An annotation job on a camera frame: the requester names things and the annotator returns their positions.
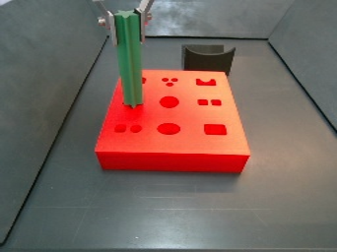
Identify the red shape-sorting block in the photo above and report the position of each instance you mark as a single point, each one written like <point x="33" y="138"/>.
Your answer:
<point x="184" y="130"/>

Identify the green star-shaped peg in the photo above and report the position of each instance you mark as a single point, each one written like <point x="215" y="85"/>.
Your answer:
<point x="129" y="54"/>

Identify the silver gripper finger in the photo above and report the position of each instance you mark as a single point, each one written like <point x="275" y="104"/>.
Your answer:
<point x="108" y="20"/>
<point x="142" y="10"/>

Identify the dark grey curved holder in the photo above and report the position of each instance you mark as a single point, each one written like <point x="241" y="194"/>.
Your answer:
<point x="204" y="57"/>

